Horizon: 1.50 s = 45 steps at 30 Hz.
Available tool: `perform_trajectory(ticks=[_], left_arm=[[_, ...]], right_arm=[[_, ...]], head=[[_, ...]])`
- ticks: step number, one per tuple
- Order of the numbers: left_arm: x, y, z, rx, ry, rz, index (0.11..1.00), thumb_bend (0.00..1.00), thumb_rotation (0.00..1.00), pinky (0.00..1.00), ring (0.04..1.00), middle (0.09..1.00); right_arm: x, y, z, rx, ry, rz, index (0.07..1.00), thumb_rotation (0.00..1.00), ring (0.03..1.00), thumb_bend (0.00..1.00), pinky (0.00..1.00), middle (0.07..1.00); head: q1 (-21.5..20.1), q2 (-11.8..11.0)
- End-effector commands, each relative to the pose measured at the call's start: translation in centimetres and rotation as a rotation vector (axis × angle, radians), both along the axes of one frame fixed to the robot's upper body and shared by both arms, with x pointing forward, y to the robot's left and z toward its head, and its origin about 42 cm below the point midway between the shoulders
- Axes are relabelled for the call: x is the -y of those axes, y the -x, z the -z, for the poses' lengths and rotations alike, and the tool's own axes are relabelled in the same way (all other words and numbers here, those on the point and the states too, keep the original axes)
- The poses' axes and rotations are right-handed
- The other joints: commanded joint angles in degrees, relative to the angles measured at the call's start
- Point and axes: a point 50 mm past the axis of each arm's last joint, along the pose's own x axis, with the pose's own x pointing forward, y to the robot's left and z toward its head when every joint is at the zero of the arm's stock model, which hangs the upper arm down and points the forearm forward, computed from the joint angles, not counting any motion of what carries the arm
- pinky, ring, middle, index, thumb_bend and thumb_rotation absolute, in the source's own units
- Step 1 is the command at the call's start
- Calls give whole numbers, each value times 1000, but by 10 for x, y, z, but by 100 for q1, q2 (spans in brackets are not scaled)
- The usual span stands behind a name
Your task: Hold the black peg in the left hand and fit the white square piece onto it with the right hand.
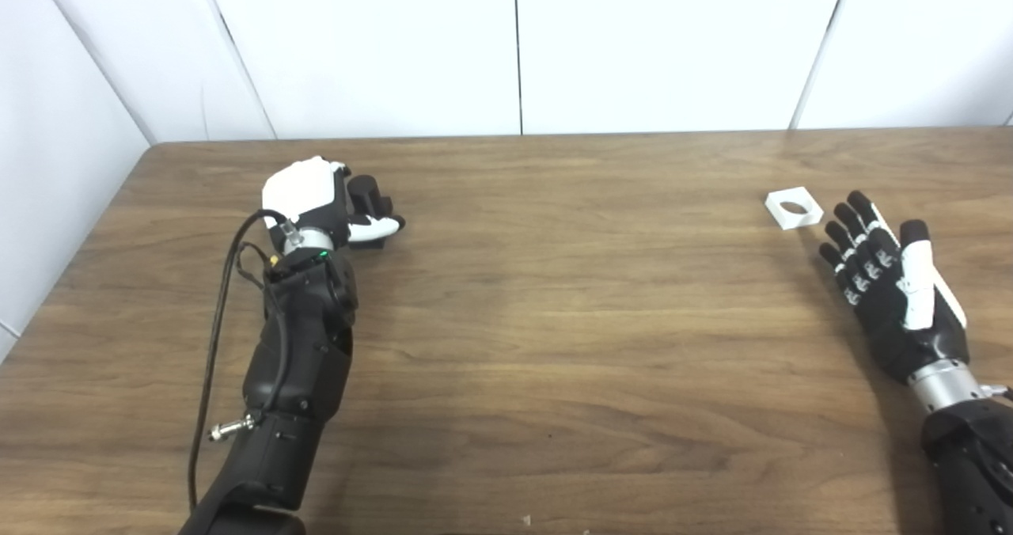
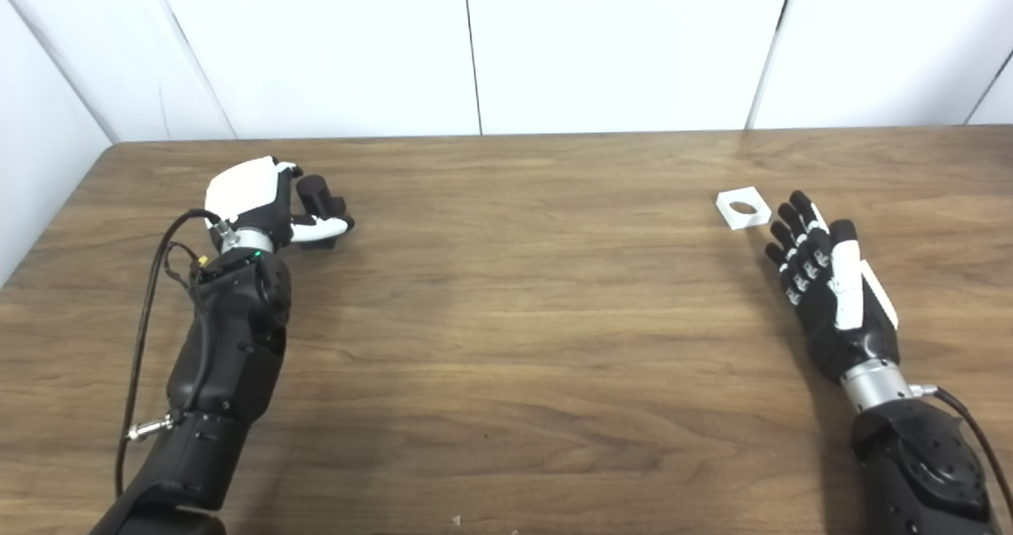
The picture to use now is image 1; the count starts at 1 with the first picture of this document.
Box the black peg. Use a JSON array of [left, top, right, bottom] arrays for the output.
[[348, 174, 394, 249]]

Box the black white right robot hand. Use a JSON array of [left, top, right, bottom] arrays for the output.
[[818, 191, 970, 385]]

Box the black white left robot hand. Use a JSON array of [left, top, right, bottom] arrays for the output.
[[261, 156, 406, 251]]

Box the white square piece with hole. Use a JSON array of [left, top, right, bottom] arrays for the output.
[[764, 187, 825, 231]]

